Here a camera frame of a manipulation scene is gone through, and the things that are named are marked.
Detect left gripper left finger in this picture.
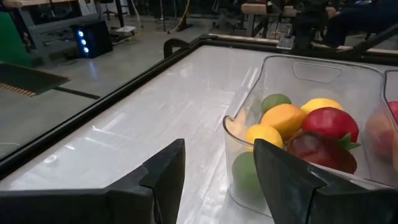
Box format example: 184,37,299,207
0,138,187,224

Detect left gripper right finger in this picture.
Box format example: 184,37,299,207
252,138,398,224

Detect dark red chili pepper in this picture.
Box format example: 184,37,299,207
287,131,361,175

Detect green avocado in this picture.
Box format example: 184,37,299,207
231,151,268,203

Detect orange fruit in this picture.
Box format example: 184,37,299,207
260,103,307,141

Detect red apple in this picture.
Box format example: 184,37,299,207
300,106,360,144

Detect yellow lemon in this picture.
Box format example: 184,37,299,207
300,98,344,115
245,124,284,149

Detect green lime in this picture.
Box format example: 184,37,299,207
261,93,292,114

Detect orange bell pepper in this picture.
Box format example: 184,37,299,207
365,107,398,162

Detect black floor mat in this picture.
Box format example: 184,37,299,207
0,62,71,96

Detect black computer tower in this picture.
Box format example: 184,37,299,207
70,20,113,59

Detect seated person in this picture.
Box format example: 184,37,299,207
323,0,398,47

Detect wooden top table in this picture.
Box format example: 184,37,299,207
241,2,299,18

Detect grey workbench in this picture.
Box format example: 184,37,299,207
2,0,100,54

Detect green panel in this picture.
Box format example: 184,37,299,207
0,11,32,68

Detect black table edge frame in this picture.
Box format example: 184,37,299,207
0,32,398,180

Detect black handle bracket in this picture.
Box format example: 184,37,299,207
163,37,191,59

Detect black diagonal frame strut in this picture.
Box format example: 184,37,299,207
351,23,398,55

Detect yellow hanging cable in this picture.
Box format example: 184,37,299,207
167,0,191,34

